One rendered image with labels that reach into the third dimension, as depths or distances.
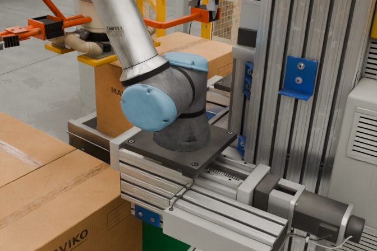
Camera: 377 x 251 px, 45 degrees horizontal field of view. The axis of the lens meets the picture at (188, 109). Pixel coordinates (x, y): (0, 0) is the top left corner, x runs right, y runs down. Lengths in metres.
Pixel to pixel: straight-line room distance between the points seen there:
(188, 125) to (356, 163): 0.41
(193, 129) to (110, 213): 0.80
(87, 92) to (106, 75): 1.23
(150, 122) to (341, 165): 0.47
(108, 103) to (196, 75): 1.05
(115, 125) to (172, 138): 0.98
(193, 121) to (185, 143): 0.06
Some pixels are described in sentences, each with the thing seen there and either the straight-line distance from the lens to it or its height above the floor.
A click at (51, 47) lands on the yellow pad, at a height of 1.09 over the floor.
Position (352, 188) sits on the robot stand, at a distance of 1.16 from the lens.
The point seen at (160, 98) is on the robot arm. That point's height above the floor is 1.24.
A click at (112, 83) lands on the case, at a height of 0.86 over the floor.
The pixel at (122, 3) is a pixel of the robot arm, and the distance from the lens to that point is 0.96.
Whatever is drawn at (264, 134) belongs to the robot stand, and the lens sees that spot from 1.22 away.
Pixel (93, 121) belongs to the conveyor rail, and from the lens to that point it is 2.30.
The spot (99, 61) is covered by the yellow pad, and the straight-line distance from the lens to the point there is 1.59.
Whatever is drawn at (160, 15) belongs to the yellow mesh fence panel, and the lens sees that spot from 2.67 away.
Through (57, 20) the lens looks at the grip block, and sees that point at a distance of 1.61.
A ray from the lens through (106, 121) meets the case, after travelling 2.13.
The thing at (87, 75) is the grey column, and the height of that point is 0.47.
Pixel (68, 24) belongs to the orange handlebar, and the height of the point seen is 1.20.
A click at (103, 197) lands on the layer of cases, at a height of 0.54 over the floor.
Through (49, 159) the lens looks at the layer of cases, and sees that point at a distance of 2.09.
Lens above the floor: 1.62
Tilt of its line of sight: 26 degrees down
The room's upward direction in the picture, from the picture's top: 2 degrees clockwise
